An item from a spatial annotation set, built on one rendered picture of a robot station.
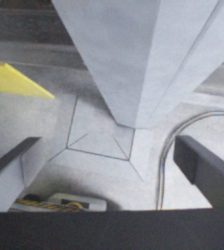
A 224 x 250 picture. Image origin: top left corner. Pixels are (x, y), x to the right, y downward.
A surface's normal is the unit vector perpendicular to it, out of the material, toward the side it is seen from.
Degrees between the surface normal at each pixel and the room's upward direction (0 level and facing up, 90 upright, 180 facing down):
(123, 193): 0
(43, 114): 0
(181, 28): 90
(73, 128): 7
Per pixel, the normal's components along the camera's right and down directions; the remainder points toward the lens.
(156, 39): 0.03, 0.99
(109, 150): -0.08, -0.26
